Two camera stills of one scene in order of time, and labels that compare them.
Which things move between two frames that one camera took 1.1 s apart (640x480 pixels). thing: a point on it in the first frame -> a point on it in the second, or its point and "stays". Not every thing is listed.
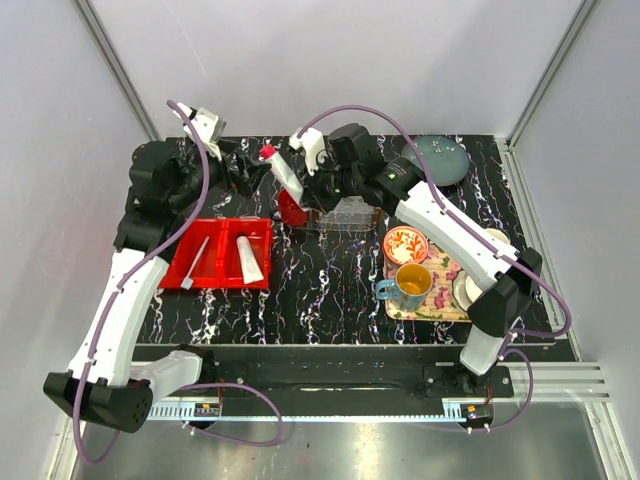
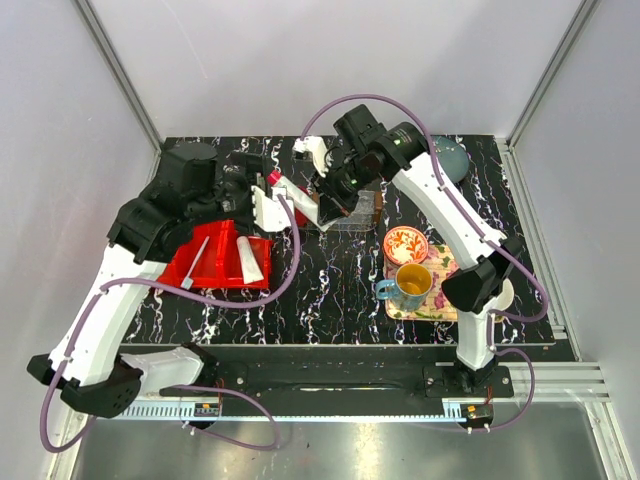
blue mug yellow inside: (408, 289) stays
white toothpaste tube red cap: (282, 172) -> (302, 197)
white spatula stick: (187, 282) stays
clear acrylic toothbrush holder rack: (353, 214) stays
